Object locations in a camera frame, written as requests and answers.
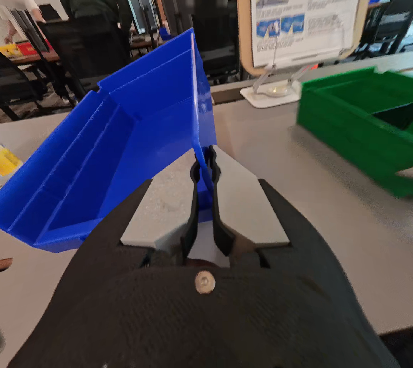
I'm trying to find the small red bin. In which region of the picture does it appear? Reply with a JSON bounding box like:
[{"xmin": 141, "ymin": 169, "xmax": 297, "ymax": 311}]
[{"xmin": 16, "ymin": 40, "xmax": 52, "ymax": 55}]

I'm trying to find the black office chair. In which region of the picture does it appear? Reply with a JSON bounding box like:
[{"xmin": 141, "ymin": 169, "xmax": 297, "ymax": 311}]
[
  {"xmin": 356, "ymin": 0, "xmax": 413, "ymax": 60},
  {"xmin": 190, "ymin": 0, "xmax": 241, "ymax": 85}
]

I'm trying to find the black upright monitor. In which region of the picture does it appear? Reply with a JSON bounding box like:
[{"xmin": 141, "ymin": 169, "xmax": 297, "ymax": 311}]
[
  {"xmin": 136, "ymin": 0, "xmax": 159, "ymax": 31},
  {"xmin": 123, "ymin": 0, "xmax": 144, "ymax": 35}
]

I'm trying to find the blue plastic bin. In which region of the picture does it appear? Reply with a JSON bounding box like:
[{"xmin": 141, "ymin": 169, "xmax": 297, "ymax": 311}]
[{"xmin": 0, "ymin": 28, "xmax": 218, "ymax": 253}]

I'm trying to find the dark brown desk flap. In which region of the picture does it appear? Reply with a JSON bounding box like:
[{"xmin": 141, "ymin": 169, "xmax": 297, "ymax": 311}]
[{"xmin": 211, "ymin": 88, "xmax": 242, "ymax": 105}]

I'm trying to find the black bin divider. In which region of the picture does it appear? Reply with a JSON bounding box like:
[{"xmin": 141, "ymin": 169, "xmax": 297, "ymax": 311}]
[{"xmin": 371, "ymin": 103, "xmax": 413, "ymax": 132}]

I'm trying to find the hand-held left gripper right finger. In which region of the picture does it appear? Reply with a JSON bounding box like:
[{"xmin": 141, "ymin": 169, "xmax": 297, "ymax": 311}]
[{"xmin": 209, "ymin": 145, "xmax": 290, "ymax": 257}]

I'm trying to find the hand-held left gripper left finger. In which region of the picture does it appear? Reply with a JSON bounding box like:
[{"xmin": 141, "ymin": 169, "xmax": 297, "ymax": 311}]
[{"xmin": 120, "ymin": 152, "xmax": 199, "ymax": 259}]

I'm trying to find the green plastic bin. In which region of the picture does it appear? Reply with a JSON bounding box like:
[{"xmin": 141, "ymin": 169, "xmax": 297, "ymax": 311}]
[{"xmin": 296, "ymin": 66, "xmax": 413, "ymax": 198}]

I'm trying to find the printed instruction sheet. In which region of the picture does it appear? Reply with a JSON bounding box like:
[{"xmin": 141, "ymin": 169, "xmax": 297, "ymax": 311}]
[{"xmin": 250, "ymin": 0, "xmax": 368, "ymax": 68}]

